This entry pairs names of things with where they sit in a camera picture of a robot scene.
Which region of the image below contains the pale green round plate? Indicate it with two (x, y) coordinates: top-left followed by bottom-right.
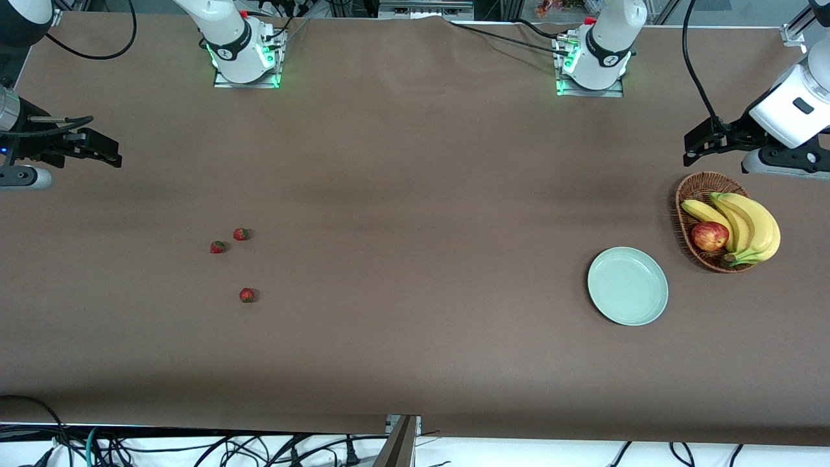
(587, 246), (669, 326)

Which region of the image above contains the brown wicker basket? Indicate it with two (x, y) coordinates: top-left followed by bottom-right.
(675, 171), (759, 274)

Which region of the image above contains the small yellow banana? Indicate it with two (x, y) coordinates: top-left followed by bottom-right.
(681, 198), (737, 254)

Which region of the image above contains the red apple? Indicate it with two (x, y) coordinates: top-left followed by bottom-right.
(691, 221), (730, 252)

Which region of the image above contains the large yellow banana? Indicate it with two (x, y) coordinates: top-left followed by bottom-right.
(713, 193), (781, 267)

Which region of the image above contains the colourful toy pile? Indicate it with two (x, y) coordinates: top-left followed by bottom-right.
(535, 0), (587, 18)

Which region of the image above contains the brown table cover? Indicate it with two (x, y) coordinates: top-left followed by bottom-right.
(0, 12), (830, 447)

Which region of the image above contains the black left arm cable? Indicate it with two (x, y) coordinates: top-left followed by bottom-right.
(682, 0), (726, 127)

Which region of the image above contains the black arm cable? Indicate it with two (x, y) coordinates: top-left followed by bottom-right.
(682, 0), (726, 127)
(0, 0), (138, 138)

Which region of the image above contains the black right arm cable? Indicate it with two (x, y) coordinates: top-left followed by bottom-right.
(0, 0), (138, 138)

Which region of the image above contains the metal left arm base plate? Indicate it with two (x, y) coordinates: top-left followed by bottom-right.
(554, 32), (624, 98)

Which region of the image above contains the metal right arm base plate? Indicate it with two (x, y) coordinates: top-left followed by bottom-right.
(213, 29), (286, 88)

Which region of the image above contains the short black table cable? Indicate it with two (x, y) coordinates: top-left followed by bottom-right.
(516, 18), (568, 40)

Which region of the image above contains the long black table cable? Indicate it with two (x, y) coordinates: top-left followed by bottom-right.
(444, 19), (571, 58)

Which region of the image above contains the thin grey base cable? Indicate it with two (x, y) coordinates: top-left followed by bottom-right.
(276, 18), (312, 53)

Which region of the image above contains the black looped floor cable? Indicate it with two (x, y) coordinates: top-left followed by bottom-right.
(0, 396), (73, 467)

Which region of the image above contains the grey metal rail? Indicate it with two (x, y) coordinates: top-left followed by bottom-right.
(377, 0), (476, 20)

